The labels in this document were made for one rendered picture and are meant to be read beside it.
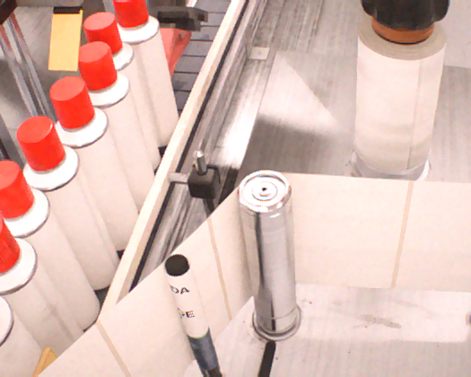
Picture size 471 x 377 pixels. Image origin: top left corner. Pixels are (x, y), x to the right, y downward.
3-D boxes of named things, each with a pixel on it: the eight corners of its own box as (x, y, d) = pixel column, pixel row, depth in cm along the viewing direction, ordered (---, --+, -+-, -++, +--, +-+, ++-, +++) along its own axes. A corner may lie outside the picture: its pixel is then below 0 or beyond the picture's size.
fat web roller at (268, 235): (296, 345, 56) (291, 217, 42) (248, 337, 57) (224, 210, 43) (304, 303, 59) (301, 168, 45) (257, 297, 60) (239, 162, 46)
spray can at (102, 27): (144, 187, 71) (101, 39, 56) (110, 172, 73) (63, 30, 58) (170, 157, 74) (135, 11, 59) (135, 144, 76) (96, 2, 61)
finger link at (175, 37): (171, 92, 71) (175, 11, 69) (115, 89, 73) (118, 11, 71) (190, 90, 78) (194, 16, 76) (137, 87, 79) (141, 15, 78)
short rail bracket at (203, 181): (222, 236, 71) (208, 163, 63) (197, 232, 72) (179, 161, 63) (229, 214, 73) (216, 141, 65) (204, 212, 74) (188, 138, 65)
